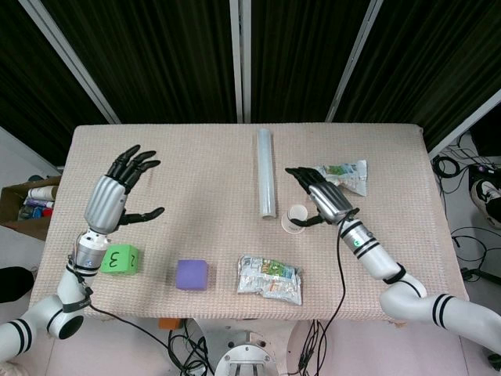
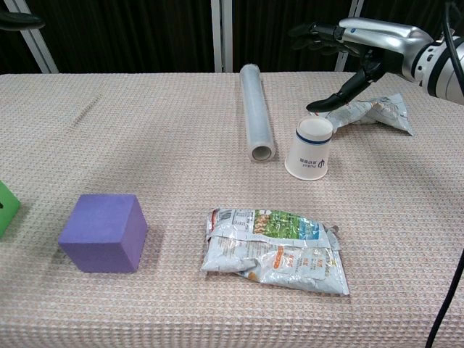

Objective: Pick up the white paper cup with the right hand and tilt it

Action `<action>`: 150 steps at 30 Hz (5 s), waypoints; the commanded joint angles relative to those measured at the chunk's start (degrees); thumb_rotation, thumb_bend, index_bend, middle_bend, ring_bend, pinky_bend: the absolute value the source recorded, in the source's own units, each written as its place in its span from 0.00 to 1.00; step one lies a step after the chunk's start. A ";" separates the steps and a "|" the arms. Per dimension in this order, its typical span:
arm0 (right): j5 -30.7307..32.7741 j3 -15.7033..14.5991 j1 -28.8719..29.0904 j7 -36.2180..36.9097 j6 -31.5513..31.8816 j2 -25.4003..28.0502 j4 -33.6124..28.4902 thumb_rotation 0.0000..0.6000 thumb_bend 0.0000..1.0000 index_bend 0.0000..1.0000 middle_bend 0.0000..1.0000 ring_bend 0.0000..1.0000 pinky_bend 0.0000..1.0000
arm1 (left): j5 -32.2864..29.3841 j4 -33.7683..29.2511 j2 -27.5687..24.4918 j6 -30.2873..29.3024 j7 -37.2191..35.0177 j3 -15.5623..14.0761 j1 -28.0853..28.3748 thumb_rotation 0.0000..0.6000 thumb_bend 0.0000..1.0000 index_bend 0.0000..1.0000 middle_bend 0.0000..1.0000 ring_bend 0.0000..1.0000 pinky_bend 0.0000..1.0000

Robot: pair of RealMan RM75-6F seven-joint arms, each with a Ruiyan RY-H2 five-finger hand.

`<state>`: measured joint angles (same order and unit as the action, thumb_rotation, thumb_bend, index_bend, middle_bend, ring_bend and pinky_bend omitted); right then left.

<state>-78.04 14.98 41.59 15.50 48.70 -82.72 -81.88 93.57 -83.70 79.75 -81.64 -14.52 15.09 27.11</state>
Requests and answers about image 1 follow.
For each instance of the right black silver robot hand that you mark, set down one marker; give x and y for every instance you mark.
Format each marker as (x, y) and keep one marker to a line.
(330, 199)

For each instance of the black shoe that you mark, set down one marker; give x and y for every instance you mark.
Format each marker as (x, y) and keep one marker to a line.
(15, 284)

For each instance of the purple foam cube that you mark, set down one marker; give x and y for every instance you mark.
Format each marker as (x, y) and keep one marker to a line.
(191, 275)

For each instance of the pink woven tablecloth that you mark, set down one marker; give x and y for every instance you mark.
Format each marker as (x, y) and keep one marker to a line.
(215, 188)

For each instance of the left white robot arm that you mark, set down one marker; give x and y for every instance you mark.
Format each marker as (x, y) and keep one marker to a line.
(70, 286)

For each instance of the white frame post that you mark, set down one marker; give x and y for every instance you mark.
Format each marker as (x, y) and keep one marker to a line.
(74, 62)
(466, 123)
(240, 58)
(354, 62)

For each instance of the crumpled silver snack bag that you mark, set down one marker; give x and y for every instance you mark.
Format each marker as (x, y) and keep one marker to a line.
(270, 280)
(350, 176)

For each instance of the black curtain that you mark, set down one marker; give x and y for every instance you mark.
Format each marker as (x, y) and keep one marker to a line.
(172, 58)

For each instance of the white robot torso base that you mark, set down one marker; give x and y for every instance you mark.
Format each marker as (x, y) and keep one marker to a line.
(247, 358)

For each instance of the clear plastic wrap roll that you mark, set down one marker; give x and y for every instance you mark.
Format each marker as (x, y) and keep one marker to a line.
(266, 172)

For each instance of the white paper cup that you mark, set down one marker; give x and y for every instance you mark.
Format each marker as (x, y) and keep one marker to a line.
(295, 219)

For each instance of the green foam number cube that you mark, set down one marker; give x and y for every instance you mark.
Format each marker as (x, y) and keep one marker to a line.
(119, 259)

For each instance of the orange block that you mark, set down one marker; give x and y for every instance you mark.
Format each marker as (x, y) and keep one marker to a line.
(169, 323)

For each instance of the white bottle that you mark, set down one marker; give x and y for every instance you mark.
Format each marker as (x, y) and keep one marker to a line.
(42, 192)

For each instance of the brown cardboard box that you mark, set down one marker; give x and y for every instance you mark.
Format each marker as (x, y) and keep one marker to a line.
(23, 227)

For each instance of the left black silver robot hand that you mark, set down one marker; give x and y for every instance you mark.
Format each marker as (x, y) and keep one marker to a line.
(103, 199)

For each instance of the white black sneaker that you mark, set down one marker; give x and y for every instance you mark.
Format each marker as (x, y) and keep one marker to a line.
(484, 201)

